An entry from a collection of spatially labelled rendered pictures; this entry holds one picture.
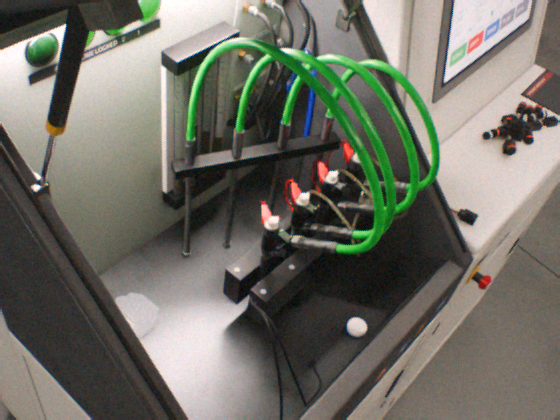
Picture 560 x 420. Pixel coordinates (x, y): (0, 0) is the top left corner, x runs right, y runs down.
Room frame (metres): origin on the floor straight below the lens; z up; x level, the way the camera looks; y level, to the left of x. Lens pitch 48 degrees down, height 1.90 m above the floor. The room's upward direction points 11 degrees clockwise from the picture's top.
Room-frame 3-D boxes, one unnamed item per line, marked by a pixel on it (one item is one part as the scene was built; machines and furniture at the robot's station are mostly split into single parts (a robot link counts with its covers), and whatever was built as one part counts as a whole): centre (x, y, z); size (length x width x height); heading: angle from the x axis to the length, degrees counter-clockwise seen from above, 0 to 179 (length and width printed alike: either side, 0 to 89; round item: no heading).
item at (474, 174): (1.19, -0.50, 0.97); 0.70 x 0.22 x 0.03; 147
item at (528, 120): (1.22, -0.52, 1.01); 0.23 x 0.11 x 0.06; 147
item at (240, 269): (0.78, -0.06, 0.91); 0.34 x 0.10 x 0.15; 147
